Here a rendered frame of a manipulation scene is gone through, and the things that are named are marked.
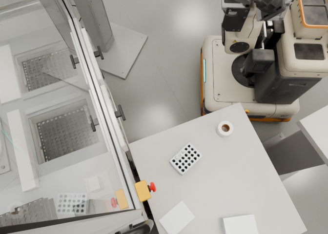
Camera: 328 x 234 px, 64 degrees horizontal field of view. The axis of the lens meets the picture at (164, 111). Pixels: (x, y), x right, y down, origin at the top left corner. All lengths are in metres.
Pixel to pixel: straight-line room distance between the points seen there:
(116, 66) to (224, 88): 0.90
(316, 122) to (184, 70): 1.16
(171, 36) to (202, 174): 1.49
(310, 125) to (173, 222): 0.78
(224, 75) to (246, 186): 0.93
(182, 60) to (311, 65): 1.11
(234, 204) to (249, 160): 0.20
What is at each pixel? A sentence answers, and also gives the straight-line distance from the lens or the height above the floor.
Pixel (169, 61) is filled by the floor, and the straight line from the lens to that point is 2.27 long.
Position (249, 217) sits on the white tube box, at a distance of 1.19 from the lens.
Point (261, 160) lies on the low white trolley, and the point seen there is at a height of 0.76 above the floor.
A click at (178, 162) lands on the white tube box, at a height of 0.80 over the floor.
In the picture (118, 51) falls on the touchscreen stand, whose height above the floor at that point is 0.04.
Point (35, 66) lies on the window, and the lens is 0.40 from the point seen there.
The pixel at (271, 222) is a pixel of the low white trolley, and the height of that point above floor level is 0.76.
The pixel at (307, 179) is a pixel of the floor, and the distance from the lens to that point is 2.22.
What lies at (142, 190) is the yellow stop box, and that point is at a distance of 1.05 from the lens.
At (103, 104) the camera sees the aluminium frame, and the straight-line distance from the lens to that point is 1.06.
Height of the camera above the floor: 1.95
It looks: 70 degrees down
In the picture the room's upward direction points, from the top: straight up
